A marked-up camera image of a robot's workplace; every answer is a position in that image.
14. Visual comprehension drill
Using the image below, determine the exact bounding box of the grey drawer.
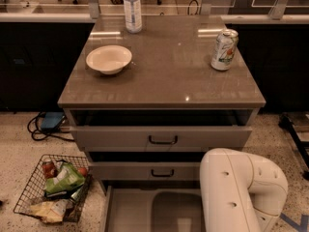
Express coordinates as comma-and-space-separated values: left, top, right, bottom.
71, 110, 252, 152
99, 187, 206, 232
89, 152, 204, 181

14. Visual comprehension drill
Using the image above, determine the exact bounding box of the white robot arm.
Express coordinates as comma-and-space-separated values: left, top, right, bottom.
200, 148, 288, 232

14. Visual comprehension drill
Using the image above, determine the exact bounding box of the grey drawer cabinet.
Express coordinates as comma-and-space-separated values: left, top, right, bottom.
57, 14, 267, 232

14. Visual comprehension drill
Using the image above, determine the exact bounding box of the white ceramic bowl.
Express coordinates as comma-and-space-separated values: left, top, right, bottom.
86, 45, 132, 74

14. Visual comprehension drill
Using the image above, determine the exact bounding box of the red apple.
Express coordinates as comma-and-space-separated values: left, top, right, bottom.
78, 167, 88, 177

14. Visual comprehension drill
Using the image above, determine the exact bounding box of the green white soda can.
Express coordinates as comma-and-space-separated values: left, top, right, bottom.
211, 29, 239, 71

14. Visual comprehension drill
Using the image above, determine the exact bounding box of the blue power box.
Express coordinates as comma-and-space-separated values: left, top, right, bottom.
41, 112, 64, 131

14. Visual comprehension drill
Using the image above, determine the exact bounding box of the green chip bag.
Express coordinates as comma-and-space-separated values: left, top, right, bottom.
45, 162, 85, 194

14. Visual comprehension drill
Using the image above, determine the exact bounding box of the clear plastic water bottle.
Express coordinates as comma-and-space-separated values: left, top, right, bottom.
124, 0, 142, 33

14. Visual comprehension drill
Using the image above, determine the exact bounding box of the black metal stand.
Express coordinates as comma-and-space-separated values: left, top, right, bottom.
279, 112, 309, 180

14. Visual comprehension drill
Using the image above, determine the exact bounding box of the yellow snack bag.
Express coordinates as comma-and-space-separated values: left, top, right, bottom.
30, 199, 68, 223

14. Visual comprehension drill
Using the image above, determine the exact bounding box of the blue floor tape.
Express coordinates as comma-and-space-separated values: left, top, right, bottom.
280, 214, 309, 232

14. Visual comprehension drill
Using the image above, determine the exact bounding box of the black floor cable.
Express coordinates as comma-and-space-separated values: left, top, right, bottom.
26, 111, 75, 143

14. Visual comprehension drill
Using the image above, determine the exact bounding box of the black wire basket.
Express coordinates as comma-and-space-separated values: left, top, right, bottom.
14, 155, 92, 222

